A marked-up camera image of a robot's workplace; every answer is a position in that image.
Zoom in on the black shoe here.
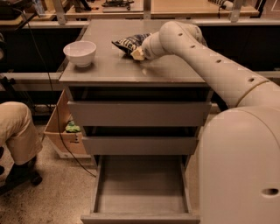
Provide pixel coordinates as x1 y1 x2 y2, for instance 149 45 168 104
5 157 42 186

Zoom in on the grey open bottom drawer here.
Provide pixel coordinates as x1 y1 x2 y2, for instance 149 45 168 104
80 156 200 224

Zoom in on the blue chip bag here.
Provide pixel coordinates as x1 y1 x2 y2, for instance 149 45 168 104
112 33 151 55

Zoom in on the grey top drawer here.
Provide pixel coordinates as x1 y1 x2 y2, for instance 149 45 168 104
67 101 211 127

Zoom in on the grey drawer cabinet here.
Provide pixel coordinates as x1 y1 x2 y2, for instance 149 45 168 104
60 20 213 165

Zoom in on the grey middle drawer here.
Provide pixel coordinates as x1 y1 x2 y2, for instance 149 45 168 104
82 136 198 155

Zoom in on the person leg in khaki trousers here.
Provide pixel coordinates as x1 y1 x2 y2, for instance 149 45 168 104
0 101 43 165

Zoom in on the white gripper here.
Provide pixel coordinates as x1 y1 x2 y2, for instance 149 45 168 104
130 32 168 61

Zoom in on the green toy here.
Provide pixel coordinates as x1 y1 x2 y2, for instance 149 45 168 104
65 121 81 133

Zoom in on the white ceramic bowl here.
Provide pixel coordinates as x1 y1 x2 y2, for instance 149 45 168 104
63 40 97 67

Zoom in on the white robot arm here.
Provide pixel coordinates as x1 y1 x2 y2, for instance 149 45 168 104
140 21 280 224

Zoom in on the black cable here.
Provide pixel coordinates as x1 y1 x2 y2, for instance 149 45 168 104
12 8 97 178

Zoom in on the cardboard box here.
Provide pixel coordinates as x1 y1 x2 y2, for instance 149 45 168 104
44 91 88 158

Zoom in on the wooden workbench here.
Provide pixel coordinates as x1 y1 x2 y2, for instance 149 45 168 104
0 0 280 25

